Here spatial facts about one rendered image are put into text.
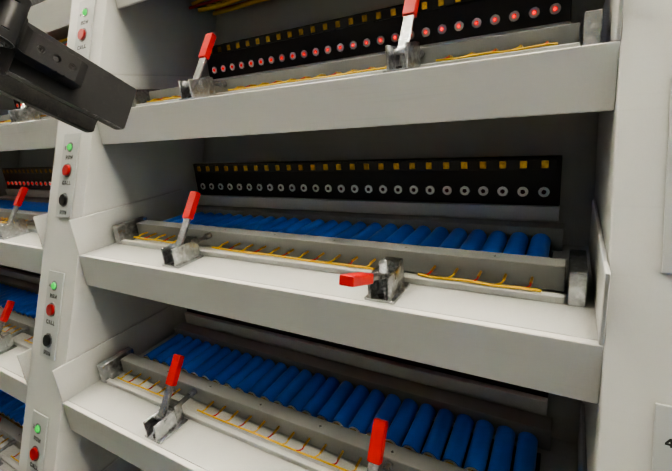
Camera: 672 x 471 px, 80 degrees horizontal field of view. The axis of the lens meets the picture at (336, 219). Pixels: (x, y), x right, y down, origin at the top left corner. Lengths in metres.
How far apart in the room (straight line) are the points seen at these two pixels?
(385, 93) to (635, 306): 0.24
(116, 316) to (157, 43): 0.43
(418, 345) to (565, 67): 0.23
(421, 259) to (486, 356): 0.11
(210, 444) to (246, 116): 0.37
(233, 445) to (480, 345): 0.31
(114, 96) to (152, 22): 0.47
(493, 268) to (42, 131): 0.70
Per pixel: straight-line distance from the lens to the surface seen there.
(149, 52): 0.75
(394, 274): 0.35
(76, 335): 0.68
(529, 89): 0.35
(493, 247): 0.42
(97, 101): 0.30
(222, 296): 0.45
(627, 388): 0.33
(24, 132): 0.86
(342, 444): 0.47
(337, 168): 0.55
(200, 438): 0.55
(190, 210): 0.52
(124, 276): 0.58
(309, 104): 0.41
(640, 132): 0.33
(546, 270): 0.37
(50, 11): 0.88
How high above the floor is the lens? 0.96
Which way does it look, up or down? 2 degrees up
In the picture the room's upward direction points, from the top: 5 degrees clockwise
